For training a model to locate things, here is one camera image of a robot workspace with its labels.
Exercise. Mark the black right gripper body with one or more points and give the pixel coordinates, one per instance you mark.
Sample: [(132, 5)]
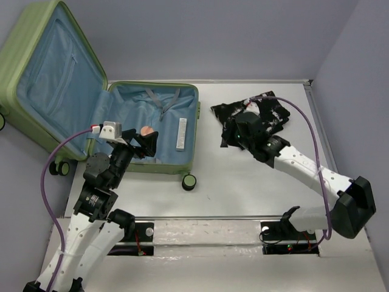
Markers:
[(240, 140)]

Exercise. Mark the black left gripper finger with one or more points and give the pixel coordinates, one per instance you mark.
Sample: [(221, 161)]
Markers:
[(148, 144), (136, 140)]

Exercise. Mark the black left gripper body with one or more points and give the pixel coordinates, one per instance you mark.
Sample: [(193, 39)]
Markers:
[(123, 153)]

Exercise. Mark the round pink compact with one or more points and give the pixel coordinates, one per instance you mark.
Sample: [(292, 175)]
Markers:
[(146, 130)]

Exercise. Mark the black white patterned clothing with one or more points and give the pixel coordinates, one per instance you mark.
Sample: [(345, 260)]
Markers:
[(272, 113)]

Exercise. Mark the white rectangular tube box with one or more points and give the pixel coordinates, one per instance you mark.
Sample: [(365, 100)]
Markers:
[(181, 133)]

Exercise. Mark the green hard-shell suitcase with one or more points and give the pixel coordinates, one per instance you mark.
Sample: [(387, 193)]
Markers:
[(53, 87)]

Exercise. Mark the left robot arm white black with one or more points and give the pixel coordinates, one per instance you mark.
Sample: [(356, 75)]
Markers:
[(95, 227)]

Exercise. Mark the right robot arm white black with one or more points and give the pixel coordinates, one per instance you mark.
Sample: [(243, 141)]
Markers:
[(348, 204)]

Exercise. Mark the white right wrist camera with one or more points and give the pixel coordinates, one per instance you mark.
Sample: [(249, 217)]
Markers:
[(251, 107)]

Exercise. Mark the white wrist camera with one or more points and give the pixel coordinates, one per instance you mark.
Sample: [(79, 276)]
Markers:
[(251, 107), (109, 131)]

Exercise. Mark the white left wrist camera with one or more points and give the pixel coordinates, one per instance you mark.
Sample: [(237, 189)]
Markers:
[(109, 131)]

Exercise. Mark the aluminium rail right edge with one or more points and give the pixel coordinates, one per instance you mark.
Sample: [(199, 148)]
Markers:
[(319, 125)]

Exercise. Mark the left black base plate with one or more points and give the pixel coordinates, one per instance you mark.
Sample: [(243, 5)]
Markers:
[(137, 243)]

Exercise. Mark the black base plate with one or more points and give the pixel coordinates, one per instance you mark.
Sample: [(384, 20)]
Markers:
[(277, 241), (137, 243)]

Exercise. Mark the aluminium rail front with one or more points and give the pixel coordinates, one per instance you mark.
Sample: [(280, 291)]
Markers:
[(231, 217)]

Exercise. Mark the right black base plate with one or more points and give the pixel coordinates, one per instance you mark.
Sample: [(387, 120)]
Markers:
[(277, 241)]

